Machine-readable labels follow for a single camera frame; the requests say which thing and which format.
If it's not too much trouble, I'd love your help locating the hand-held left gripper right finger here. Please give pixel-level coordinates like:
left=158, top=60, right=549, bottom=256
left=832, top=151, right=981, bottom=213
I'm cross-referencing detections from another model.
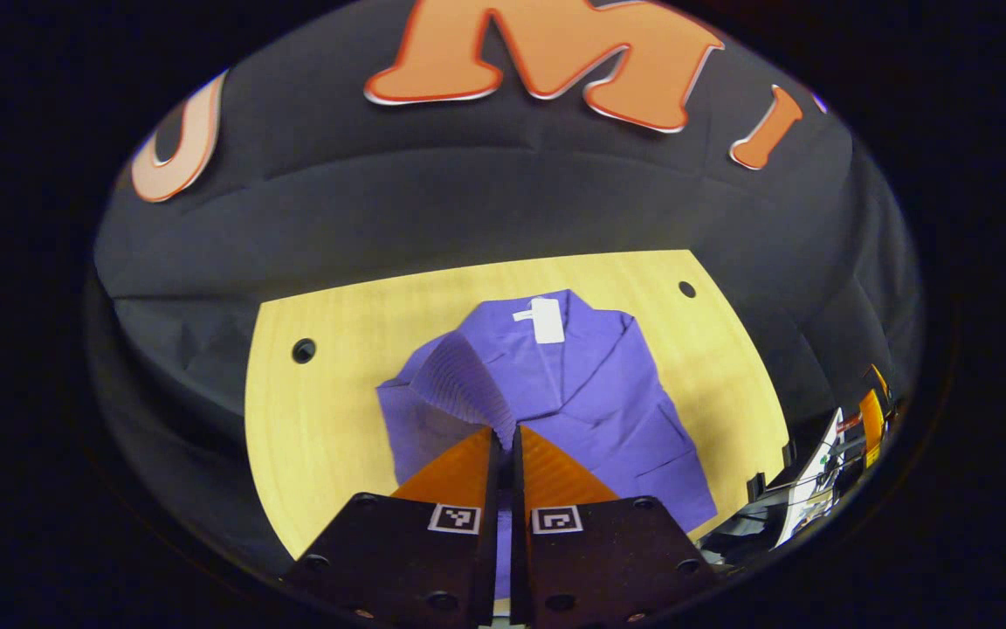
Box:
left=510, top=425, right=720, bottom=629

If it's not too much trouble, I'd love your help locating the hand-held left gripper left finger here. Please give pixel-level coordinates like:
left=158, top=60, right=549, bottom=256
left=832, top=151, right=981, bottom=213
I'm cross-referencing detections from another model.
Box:
left=280, top=426, right=501, bottom=629

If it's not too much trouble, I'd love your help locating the purple shirt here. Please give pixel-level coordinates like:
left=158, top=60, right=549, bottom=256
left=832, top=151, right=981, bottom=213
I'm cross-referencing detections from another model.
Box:
left=376, top=289, right=719, bottom=604

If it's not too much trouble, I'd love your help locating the white panel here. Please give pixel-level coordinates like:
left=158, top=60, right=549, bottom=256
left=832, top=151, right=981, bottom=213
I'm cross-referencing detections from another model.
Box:
left=772, top=406, right=846, bottom=548

